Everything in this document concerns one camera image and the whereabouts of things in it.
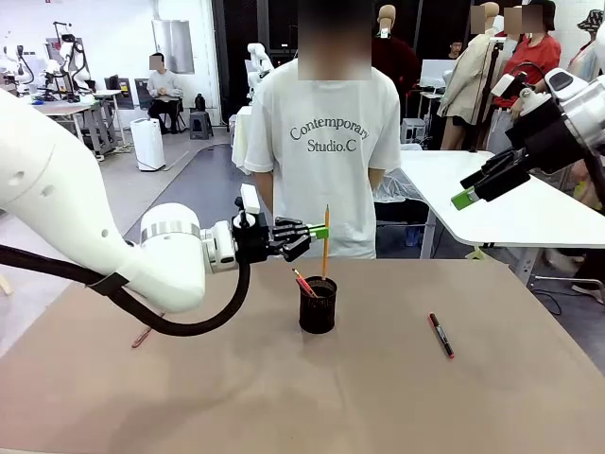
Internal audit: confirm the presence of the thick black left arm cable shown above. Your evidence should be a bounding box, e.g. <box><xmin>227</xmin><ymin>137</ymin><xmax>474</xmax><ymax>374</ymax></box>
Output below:
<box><xmin>0</xmin><ymin>242</ymin><xmax>252</xmax><ymax>338</ymax></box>

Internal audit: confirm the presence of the red pen with black end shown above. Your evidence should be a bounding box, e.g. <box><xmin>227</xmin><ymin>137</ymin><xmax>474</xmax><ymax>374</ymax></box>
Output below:
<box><xmin>291</xmin><ymin>268</ymin><xmax>317</xmax><ymax>297</ymax></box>

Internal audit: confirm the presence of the table with white cloth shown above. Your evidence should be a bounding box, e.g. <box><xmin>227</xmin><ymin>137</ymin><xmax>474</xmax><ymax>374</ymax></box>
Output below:
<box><xmin>231</xmin><ymin>105</ymin><xmax>257</xmax><ymax>177</ymax></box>

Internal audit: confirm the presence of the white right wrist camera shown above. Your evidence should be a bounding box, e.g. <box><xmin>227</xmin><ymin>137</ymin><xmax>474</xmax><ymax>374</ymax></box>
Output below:
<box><xmin>491</xmin><ymin>71</ymin><xmax>528</xmax><ymax>98</ymax></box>

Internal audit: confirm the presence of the black mesh pen holder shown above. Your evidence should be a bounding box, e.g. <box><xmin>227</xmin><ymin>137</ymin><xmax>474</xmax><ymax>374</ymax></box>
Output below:
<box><xmin>299</xmin><ymin>276</ymin><xmax>338</xmax><ymax>335</ymax></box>

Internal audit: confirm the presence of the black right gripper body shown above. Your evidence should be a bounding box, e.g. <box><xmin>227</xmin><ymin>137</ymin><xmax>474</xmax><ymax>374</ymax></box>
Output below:
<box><xmin>505</xmin><ymin>96</ymin><xmax>588</xmax><ymax>174</ymax></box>

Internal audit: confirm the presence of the white board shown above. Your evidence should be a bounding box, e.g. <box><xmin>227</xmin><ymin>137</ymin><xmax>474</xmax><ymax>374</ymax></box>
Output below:
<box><xmin>419</xmin><ymin>59</ymin><xmax>456</xmax><ymax>91</ymax></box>

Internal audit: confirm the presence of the person in white t-shirt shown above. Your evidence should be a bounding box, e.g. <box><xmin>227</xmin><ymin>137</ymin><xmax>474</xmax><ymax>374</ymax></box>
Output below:
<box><xmin>231</xmin><ymin>0</ymin><xmax>403</xmax><ymax>260</ymax></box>

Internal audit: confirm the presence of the mannequin with bucket hat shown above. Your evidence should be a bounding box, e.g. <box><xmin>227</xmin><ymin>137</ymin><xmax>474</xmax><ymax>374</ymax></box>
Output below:
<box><xmin>565</xmin><ymin>9</ymin><xmax>605</xmax><ymax>82</ymax></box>

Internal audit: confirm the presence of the person's right forearm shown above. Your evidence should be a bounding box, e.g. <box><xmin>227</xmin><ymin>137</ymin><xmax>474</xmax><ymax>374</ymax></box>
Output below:
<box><xmin>252</xmin><ymin>170</ymin><xmax>277</xmax><ymax>215</ymax></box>

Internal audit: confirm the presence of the person in red shirt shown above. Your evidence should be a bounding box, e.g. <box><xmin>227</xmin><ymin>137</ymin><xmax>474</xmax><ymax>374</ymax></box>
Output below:
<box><xmin>491</xmin><ymin>0</ymin><xmax>563</xmax><ymax>153</ymax></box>

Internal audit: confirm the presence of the grey wall panel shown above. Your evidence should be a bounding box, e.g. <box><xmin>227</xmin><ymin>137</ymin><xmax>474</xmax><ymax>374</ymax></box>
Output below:
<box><xmin>151</xmin><ymin>19</ymin><xmax>196</xmax><ymax>76</ymax></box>

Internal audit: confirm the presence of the thin black camera cable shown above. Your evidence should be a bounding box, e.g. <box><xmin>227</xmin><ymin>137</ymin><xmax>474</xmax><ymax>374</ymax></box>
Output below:
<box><xmin>510</xmin><ymin>61</ymin><xmax>547</xmax><ymax>92</ymax></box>

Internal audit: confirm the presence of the yellow pencil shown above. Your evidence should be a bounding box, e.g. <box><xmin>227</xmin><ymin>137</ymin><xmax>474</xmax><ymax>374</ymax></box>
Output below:
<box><xmin>321</xmin><ymin>203</ymin><xmax>331</xmax><ymax>281</ymax></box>

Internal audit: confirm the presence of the brown pink pen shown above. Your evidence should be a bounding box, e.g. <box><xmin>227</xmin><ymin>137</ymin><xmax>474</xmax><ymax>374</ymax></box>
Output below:
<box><xmin>131</xmin><ymin>310</ymin><xmax>165</xmax><ymax>350</ymax></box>

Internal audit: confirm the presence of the seated person in grey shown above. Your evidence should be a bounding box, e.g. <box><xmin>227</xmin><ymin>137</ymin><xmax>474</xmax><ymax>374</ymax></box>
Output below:
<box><xmin>146</xmin><ymin>53</ymin><xmax>185</xmax><ymax>135</ymax></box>

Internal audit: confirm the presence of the clear plastic bag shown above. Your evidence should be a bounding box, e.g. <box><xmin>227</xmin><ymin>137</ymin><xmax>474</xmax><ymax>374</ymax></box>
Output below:
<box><xmin>372</xmin><ymin>168</ymin><xmax>429</xmax><ymax>202</ymax></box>

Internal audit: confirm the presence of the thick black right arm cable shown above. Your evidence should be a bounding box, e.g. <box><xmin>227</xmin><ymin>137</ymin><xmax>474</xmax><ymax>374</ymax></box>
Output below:
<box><xmin>582</xmin><ymin>140</ymin><xmax>605</xmax><ymax>210</ymax></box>

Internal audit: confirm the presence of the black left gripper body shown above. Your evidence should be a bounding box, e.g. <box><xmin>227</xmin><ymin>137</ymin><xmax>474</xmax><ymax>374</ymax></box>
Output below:
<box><xmin>231</xmin><ymin>212</ymin><xmax>279</xmax><ymax>264</ymax></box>

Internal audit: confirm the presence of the black camera tripod stand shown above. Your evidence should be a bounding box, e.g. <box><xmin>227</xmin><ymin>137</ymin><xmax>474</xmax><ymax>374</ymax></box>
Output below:
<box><xmin>469</xmin><ymin>35</ymin><xmax>508</xmax><ymax>154</ymax></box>

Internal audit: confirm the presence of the white air purifier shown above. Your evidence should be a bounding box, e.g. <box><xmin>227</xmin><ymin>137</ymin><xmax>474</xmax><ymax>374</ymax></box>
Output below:
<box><xmin>130</xmin><ymin>117</ymin><xmax>167</xmax><ymax>172</ymax></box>

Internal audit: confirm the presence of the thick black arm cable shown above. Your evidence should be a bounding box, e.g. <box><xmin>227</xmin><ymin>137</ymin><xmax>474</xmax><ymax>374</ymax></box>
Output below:
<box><xmin>582</xmin><ymin>140</ymin><xmax>605</xmax><ymax>210</ymax></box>
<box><xmin>0</xmin><ymin>242</ymin><xmax>252</xmax><ymax>338</ymax></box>

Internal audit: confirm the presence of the mannequin with beige coat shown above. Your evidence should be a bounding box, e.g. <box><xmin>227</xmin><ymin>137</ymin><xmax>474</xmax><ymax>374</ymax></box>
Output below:
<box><xmin>436</xmin><ymin>2</ymin><xmax>503</xmax><ymax>151</ymax></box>

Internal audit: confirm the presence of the mannequin in dark red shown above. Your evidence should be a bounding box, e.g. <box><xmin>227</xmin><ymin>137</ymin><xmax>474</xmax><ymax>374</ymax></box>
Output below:
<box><xmin>372</xmin><ymin>4</ymin><xmax>424</xmax><ymax>96</ymax></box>

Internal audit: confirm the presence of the red black marker pen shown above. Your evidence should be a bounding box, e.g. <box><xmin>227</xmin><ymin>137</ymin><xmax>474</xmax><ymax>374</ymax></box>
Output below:
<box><xmin>427</xmin><ymin>311</ymin><xmax>456</xmax><ymax>359</ymax></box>

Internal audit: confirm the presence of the white robot on black frame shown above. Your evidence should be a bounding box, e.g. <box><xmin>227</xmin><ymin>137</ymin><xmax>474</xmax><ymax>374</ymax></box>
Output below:
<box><xmin>44</xmin><ymin>21</ymin><xmax>95</xmax><ymax>103</ymax></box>

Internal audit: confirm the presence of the grey workshop desk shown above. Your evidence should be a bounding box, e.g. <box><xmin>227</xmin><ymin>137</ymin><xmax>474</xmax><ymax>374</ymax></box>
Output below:
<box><xmin>31</xmin><ymin>88</ymin><xmax>127</xmax><ymax>160</ymax></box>

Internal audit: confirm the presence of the black plastic stool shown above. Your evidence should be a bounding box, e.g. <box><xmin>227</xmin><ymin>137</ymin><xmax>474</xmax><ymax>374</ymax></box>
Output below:
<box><xmin>188</xmin><ymin>109</ymin><xmax>216</xmax><ymax>141</ymax></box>

